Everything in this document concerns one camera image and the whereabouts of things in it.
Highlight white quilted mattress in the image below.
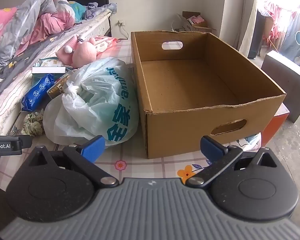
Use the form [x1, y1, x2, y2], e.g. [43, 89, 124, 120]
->
[0, 9, 115, 136]

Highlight white and green plastic bag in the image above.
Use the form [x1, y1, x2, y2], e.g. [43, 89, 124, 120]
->
[42, 57, 140, 147]

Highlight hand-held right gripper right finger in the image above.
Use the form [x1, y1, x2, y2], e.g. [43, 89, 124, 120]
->
[185, 135, 278, 188]

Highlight teal cloth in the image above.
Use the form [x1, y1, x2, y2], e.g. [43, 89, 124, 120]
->
[69, 1, 87, 22]

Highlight pale green tissue packet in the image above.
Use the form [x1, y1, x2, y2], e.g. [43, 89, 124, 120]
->
[39, 58, 73, 68]

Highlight white power cable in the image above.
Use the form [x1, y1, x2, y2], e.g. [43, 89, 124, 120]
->
[120, 25, 130, 40]

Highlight purple grey cloth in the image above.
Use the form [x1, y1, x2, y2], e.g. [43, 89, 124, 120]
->
[86, 2, 117, 19]

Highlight brown cardboard box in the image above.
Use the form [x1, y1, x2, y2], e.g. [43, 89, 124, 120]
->
[130, 31, 287, 159]

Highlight crumpled floral cloth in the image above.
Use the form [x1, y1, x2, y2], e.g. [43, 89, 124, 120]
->
[21, 109, 45, 137]

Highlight grey floral bed sheet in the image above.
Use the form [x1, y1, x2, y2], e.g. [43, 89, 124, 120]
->
[0, 12, 110, 95]

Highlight pink hanging clothes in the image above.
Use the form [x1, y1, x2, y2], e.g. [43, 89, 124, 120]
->
[264, 0, 290, 46]

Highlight orange box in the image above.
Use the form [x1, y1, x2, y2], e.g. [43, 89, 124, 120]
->
[261, 102, 290, 148]

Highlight pink plush toy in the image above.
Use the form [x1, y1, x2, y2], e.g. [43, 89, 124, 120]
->
[56, 35, 98, 69]

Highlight blue printed hanging garment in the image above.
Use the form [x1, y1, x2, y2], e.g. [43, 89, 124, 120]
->
[280, 10, 300, 67]

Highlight flat white box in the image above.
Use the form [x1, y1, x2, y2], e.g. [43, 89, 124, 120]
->
[31, 66, 67, 74]

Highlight pink and grey duvet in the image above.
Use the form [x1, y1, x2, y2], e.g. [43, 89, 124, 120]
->
[0, 0, 77, 65]

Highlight small open cardboard box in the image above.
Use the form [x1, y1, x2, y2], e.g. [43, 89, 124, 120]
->
[181, 11, 217, 33]

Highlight blue tissue packet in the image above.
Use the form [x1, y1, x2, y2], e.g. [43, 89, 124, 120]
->
[21, 74, 56, 112]

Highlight pink wet wipes pack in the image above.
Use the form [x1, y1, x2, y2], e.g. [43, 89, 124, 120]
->
[94, 36, 118, 55]

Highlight cream curtain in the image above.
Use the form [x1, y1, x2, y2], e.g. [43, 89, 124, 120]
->
[237, 0, 268, 55]

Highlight brown and gold packet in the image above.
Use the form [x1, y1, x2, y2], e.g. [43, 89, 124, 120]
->
[47, 74, 70, 98]

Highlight dark upright case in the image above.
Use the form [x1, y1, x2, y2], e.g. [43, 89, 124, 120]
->
[247, 9, 265, 59]

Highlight plaid floral sheet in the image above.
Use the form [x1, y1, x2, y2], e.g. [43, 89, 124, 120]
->
[0, 39, 263, 188]

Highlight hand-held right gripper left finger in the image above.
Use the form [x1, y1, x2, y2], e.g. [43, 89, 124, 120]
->
[27, 135, 119, 188]

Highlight grey box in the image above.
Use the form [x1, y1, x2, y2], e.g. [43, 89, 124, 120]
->
[261, 50, 300, 123]

